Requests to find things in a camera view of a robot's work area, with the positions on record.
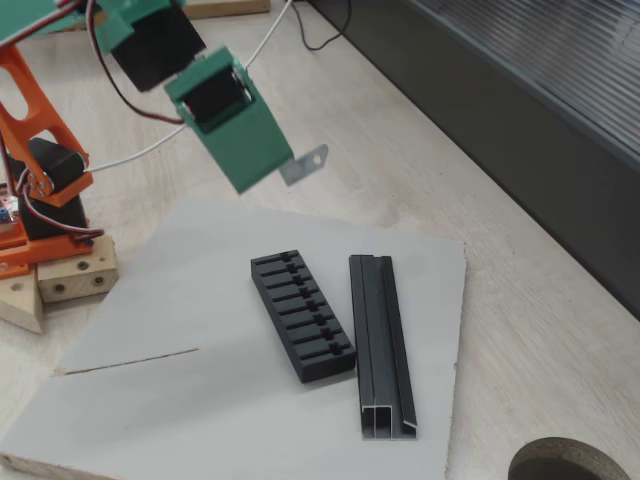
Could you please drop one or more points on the wooden block with screws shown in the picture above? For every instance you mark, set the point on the wooden block with screws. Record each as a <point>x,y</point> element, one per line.
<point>75,277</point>

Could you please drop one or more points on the dark aluminium profile bar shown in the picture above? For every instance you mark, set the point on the dark aluminium profile bar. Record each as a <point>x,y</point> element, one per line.
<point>381,340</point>

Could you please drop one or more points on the red and blue circuit board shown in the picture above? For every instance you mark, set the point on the red and blue circuit board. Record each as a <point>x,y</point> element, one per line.
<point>6,205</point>

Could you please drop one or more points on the small silver metal bracket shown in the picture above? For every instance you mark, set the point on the small silver metal bracket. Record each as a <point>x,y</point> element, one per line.
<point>307,165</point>

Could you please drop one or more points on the green gripper with servo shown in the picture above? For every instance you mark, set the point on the green gripper with servo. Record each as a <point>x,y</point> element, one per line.
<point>248,145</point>

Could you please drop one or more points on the grey board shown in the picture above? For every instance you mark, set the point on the grey board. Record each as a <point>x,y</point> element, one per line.
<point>200,400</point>

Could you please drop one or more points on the wooden wedge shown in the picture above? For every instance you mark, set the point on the wooden wedge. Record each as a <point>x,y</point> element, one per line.
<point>20,302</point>

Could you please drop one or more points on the wooden plank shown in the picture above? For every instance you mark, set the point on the wooden plank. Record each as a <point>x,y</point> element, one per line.
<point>235,6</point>

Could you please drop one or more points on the black slotted holder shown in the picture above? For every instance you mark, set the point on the black slotted holder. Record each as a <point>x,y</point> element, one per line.
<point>305,325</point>

